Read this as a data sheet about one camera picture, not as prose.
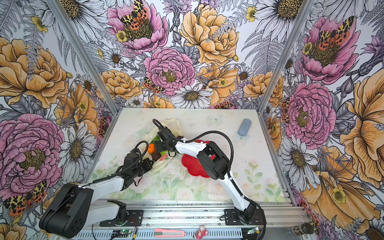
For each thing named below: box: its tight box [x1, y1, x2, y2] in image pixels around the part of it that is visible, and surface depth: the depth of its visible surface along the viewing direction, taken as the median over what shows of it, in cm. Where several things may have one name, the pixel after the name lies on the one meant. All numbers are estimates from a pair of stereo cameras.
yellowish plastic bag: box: [134, 118, 183, 173], surface depth 91 cm
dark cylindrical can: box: [291, 222, 314, 235], surface depth 65 cm
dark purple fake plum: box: [152, 152, 162, 162], surface depth 93 cm
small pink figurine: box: [193, 225, 208, 240], surface depth 70 cm
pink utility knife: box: [153, 228, 186, 238], surface depth 71 cm
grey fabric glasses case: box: [237, 118, 252, 137], surface depth 111 cm
